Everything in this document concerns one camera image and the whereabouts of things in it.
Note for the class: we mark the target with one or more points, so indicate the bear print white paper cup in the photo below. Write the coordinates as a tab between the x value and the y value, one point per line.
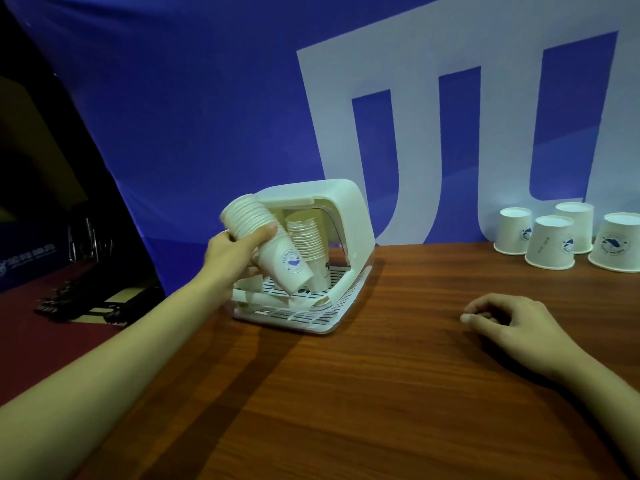
580	224

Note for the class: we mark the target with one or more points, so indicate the brown wooden table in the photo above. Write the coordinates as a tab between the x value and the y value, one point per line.
400	394

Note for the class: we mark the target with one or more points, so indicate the person's left forearm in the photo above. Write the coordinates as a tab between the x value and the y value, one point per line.
100	374

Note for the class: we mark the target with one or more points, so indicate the person's left hand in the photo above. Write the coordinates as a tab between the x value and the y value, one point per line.
230	259

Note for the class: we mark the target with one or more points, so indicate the blue white backdrop banner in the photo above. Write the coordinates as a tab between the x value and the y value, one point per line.
200	94

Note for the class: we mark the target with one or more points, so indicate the white slotted drain tray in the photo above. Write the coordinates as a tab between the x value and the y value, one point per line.
310	319

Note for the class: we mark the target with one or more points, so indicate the white plastic storage box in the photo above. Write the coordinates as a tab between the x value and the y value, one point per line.
350	209

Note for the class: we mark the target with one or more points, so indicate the person's right hand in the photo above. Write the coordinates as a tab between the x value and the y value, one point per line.
530	334

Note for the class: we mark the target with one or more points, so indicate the black white striped mat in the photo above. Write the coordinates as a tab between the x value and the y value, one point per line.
100	304

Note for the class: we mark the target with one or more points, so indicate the percent print white paper cup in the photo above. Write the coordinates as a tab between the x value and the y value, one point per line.
322	289

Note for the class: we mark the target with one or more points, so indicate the blue print white paper cup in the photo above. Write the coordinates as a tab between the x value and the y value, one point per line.
550	242
512	229
617	242
285	264

